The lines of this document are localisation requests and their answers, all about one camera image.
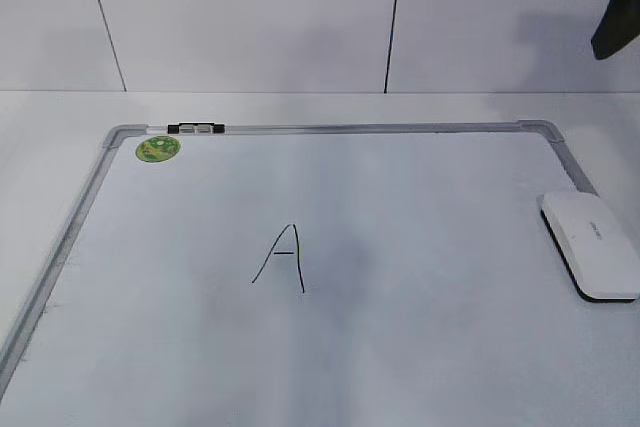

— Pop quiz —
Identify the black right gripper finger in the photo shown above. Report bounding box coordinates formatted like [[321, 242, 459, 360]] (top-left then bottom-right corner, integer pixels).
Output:
[[591, 0, 639, 60]]

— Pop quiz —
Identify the white eraser with black felt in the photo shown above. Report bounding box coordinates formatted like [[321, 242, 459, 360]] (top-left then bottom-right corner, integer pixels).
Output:
[[538, 191, 639, 302]]

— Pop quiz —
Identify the round green sticker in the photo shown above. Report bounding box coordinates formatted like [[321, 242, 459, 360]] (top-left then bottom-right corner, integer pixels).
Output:
[[135, 136, 181, 163]]

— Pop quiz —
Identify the white board with grey frame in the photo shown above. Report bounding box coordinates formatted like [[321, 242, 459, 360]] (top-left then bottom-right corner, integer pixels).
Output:
[[1, 121, 639, 426]]

